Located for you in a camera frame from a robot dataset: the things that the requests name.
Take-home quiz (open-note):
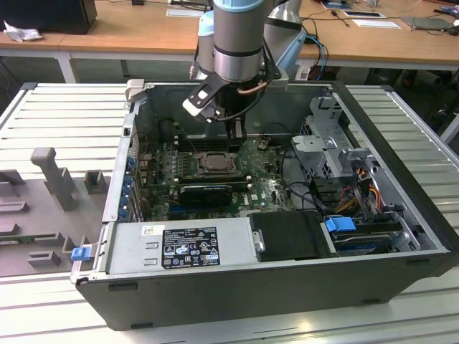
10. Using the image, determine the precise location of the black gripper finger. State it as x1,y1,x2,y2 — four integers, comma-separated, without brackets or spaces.
227,120,247,151

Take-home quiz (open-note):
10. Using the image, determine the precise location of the metal socket cover frame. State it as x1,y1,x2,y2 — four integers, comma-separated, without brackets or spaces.
195,152,240,176

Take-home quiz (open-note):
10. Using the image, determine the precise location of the thin metal locking lever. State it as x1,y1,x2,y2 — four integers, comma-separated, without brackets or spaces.
185,135,199,158

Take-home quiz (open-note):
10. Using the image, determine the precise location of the CPU socket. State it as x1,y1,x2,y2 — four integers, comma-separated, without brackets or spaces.
192,150,242,177

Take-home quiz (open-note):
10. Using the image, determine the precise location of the green motherboard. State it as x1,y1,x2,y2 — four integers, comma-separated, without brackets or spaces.
138,138,298,221

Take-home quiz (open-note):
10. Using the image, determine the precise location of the black graphics card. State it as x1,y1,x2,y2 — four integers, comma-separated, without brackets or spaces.
179,184,234,207

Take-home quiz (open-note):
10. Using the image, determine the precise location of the black cylindrical component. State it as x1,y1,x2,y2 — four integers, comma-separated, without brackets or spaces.
159,120,176,143

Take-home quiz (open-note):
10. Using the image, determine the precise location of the grey metal drive cage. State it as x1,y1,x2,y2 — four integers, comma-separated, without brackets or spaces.
289,95,382,182

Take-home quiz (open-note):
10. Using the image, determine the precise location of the grey case release latch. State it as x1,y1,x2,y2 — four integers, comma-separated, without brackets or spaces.
125,79,148,105

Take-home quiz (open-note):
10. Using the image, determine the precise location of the white paper strip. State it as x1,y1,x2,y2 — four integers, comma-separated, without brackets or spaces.
166,9,205,18

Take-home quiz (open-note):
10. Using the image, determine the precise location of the black plastic shroud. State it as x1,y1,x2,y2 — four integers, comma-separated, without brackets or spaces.
247,211,331,262

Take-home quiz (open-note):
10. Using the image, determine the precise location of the black power supply label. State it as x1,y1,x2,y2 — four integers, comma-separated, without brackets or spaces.
161,226,219,268

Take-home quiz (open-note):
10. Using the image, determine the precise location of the wooden desk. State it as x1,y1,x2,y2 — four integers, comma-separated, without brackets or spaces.
0,0,459,84

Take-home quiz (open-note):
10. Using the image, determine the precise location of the white barcode sticker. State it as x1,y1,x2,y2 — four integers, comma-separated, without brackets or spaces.
140,224,165,237

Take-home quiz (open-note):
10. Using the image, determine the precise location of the blue booklet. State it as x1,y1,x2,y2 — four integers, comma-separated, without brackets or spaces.
321,0,354,10

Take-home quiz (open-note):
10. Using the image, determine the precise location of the grey power supply unit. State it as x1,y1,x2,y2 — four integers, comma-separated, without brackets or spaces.
107,218,257,275

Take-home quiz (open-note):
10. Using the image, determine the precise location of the black open PC case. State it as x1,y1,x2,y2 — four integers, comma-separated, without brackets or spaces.
70,79,455,331

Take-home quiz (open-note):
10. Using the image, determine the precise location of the dark hard disk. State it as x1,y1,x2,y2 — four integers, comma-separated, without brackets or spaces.
331,229,401,254

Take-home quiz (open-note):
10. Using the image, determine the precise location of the white paper sheet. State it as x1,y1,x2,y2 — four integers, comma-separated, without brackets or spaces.
353,18,401,29

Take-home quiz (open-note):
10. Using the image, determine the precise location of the grey metal disk bay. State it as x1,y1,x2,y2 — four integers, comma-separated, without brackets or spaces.
321,211,422,257

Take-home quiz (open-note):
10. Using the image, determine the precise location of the grey parts rack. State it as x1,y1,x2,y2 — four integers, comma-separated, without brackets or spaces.
0,146,115,277

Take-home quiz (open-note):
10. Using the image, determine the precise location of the black box on desk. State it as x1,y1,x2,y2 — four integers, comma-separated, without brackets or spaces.
0,0,98,35

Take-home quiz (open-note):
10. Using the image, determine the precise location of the dark grey laptop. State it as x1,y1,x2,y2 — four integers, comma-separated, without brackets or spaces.
403,16,456,35

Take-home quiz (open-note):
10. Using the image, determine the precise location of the crumpled white paper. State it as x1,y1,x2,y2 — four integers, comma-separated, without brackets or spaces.
3,19,44,43

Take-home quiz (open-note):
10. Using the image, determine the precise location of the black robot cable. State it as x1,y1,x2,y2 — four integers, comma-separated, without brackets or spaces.
214,42,284,122

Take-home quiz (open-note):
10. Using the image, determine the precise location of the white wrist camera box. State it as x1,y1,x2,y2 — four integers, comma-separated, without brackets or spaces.
181,73,225,125

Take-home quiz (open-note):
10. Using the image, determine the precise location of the black internal cable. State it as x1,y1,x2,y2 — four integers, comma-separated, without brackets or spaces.
281,143,326,212

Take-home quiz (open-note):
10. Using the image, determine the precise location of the blue hanging cable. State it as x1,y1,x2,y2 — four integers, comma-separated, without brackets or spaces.
304,34,328,78

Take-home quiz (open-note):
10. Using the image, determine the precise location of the black desk cable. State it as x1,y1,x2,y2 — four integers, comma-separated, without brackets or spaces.
329,10,351,29

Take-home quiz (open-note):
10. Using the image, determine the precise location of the orange yellow wire bundle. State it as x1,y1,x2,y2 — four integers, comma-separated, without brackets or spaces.
336,168,382,213

